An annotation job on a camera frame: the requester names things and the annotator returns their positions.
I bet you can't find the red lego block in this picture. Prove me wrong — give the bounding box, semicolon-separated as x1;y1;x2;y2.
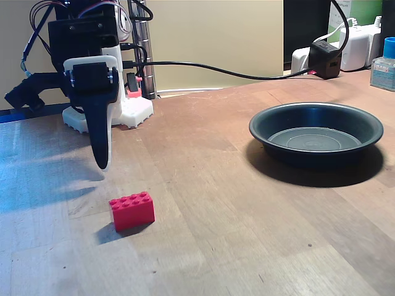
108;191;156;232

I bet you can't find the red black table clamp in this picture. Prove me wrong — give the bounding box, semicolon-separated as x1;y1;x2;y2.
125;72;143;99

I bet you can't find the chrome metal pole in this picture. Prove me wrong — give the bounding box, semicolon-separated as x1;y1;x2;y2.
127;0;157;100

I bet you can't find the dark round metal pan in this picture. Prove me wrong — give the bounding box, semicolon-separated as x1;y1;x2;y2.
248;102;385;169

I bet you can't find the black monitor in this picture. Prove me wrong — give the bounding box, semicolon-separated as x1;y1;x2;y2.
283;0;331;73

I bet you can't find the black power cube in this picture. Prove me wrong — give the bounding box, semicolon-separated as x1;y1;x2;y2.
308;39;343;80

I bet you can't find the white power adapter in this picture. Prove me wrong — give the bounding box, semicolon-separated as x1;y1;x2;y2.
338;24;383;72

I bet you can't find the blue capped bottle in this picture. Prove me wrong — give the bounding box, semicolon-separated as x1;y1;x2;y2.
369;36;395;92

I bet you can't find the green and white box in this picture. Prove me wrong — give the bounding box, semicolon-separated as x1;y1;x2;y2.
328;0;383;35

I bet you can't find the black camera on bracket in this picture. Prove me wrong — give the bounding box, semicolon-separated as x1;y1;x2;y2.
4;72;67;112

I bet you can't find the coloured wire bundle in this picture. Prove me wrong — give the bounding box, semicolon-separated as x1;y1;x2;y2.
20;0;67;78

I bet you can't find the long black cable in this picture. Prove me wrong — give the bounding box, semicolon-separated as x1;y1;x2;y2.
122;60;312;81

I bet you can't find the white coiled cable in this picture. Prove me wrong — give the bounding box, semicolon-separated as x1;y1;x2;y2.
326;17;359;43

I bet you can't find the black cable from cube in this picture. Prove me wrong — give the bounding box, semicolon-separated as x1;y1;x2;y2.
330;0;350;50

